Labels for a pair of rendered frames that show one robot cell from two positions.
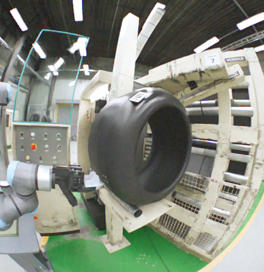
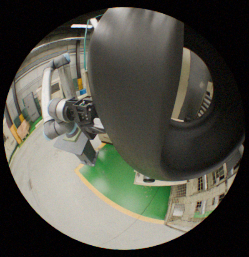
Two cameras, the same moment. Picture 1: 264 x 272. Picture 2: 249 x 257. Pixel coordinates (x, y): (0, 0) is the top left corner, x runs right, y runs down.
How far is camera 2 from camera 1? 0.32 m
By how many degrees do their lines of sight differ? 59
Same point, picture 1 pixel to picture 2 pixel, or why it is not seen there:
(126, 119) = not seen: outside the picture
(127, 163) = (124, 111)
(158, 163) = (209, 129)
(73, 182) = (79, 117)
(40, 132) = not seen: hidden behind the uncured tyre
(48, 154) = not seen: hidden behind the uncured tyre
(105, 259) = (127, 173)
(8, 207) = (51, 129)
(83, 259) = (115, 166)
